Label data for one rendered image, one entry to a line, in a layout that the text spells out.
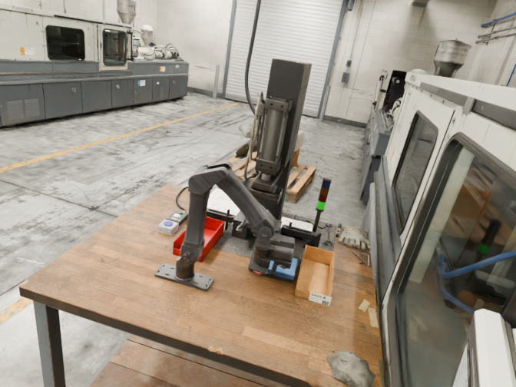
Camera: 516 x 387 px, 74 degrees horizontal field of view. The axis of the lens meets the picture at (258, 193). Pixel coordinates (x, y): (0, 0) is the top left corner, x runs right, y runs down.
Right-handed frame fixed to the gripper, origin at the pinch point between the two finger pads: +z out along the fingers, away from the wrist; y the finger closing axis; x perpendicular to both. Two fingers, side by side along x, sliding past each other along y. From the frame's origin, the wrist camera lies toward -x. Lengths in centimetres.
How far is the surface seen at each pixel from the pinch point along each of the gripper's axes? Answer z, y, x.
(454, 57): 128, 452, -182
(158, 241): 8.3, 3.9, 42.4
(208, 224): 14.3, 21.0, 27.4
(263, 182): -9.1, 33.0, 7.1
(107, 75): 290, 442, 392
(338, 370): -15.2, -29.9, -28.8
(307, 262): 10.4, 13.2, -18.2
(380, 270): 28, 29, -54
